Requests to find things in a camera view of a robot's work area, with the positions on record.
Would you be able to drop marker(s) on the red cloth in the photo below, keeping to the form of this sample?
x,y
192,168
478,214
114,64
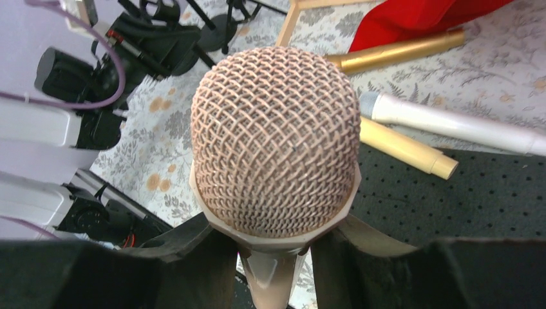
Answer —
x,y
401,20

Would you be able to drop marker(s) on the cream yellow microphone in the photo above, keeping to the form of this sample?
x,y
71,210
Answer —
x,y
416,154

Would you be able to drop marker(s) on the pink microphone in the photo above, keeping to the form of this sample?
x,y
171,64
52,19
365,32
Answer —
x,y
275,139

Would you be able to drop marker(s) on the gold microphone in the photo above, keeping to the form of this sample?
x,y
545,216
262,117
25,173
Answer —
x,y
398,52

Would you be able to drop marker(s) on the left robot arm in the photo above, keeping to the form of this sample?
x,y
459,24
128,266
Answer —
x,y
38,201

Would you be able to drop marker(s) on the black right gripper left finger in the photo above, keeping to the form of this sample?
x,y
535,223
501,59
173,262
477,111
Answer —
x,y
191,266

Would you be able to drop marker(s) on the dark perforated foam mat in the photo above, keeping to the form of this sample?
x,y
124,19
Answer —
x,y
488,195

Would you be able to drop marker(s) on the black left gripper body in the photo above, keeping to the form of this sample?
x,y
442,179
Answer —
x,y
149,37

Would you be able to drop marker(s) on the white microphone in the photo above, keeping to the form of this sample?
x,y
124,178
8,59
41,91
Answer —
x,y
388,109

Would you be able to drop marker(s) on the black round-base mic stand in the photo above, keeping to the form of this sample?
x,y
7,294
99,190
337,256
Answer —
x,y
216,34

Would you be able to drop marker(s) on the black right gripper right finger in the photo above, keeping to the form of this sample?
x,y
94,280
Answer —
x,y
356,266

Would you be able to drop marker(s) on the black tripod shock-mount stand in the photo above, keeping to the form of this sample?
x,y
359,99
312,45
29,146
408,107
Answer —
x,y
243,10

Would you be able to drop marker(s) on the wooden rack frame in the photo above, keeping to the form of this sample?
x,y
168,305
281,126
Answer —
x,y
297,6

